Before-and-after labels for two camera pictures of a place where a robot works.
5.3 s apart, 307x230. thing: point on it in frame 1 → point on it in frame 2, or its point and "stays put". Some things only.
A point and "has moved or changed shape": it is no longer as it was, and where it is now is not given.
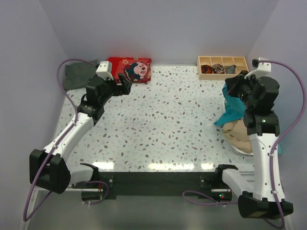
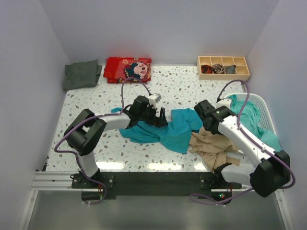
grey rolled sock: x=230 y=70 stays put
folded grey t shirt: x=78 y=74 stays put
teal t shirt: x=234 y=110 → x=177 y=135
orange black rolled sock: x=206 y=69 stays put
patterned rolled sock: x=218 y=68 stays put
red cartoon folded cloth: x=135 y=70 stays put
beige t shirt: x=236 y=133 has moved or changed shape
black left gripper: x=123 y=89 → x=159 y=121
